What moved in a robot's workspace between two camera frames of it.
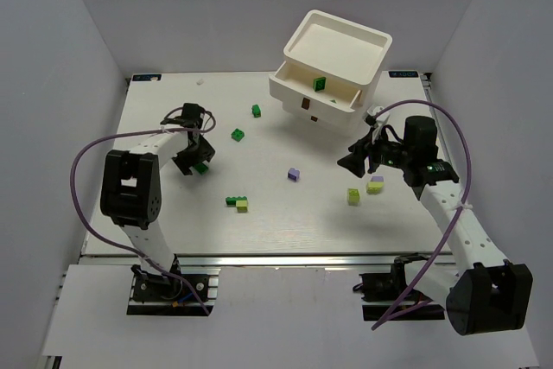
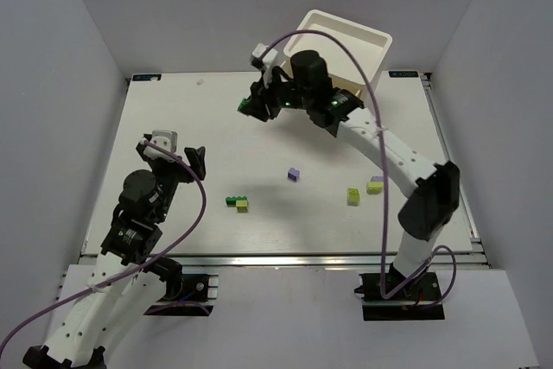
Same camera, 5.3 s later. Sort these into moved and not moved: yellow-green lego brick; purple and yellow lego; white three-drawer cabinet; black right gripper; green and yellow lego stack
Moved: black right gripper
Not moved: purple and yellow lego; white three-drawer cabinet; yellow-green lego brick; green and yellow lego stack
